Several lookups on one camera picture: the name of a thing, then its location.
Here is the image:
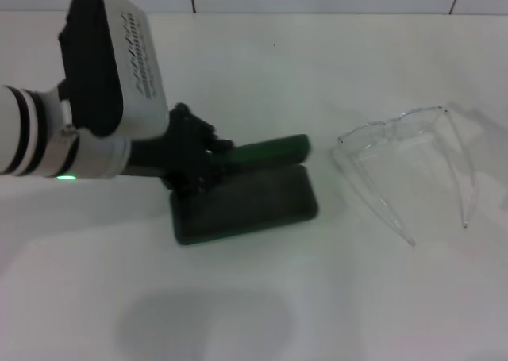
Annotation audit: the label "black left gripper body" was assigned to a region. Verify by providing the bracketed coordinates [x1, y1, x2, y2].
[126, 102, 219, 195]

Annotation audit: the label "green glasses case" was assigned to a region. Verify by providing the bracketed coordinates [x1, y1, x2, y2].
[170, 133, 320, 247]

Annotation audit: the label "clear transparent glasses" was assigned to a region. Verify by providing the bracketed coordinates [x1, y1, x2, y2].
[331, 105, 481, 248]

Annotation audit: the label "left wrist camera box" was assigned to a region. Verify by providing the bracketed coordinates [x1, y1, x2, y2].
[57, 0, 170, 138]

